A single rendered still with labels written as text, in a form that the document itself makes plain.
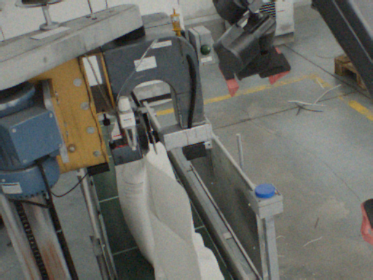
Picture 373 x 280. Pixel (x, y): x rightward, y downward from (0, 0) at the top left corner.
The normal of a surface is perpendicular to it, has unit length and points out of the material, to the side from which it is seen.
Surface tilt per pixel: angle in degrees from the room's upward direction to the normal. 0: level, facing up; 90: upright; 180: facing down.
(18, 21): 90
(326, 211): 0
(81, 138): 90
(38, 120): 90
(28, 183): 91
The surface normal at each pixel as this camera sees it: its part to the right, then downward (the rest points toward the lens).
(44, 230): 0.34, 0.43
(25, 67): 0.85, 0.17
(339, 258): -0.11, -0.87
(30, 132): 0.70, 0.28
